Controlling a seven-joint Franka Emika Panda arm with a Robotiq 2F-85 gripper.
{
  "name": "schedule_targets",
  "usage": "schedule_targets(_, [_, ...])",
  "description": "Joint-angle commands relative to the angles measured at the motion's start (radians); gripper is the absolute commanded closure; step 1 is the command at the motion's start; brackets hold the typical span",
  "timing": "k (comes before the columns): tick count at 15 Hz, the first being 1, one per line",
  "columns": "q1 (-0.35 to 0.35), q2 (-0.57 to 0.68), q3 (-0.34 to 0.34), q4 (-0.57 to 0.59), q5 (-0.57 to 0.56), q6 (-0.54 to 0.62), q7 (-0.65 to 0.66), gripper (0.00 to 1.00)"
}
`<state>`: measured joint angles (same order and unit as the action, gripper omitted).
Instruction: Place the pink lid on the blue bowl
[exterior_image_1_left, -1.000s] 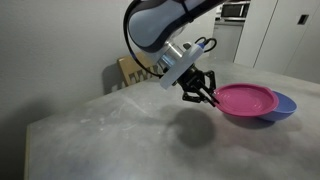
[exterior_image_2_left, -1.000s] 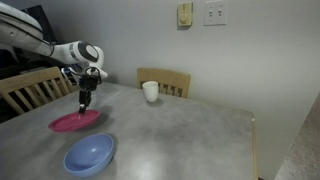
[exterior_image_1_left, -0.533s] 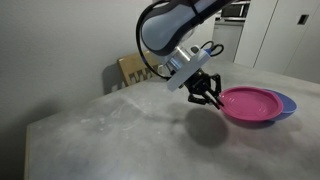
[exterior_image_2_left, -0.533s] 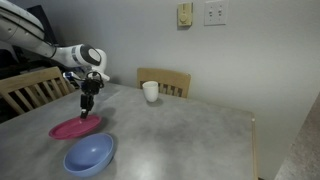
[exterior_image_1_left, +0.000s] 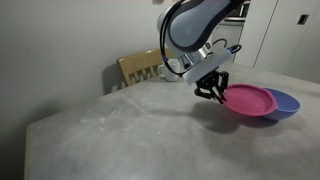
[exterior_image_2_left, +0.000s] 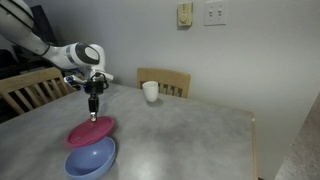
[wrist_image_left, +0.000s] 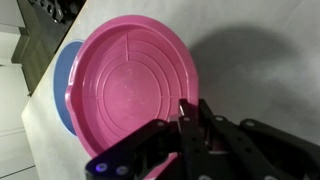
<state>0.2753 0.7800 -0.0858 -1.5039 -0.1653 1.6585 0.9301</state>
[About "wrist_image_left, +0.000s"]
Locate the blue plastic bowl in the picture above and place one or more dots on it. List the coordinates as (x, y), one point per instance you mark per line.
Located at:
(61, 86)

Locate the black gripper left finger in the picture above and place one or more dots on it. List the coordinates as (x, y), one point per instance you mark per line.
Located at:
(133, 150)

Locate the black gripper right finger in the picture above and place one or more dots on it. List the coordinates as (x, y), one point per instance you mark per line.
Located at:
(240, 153)

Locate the pink round plastic lid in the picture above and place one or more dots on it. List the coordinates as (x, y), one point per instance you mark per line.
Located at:
(133, 86)

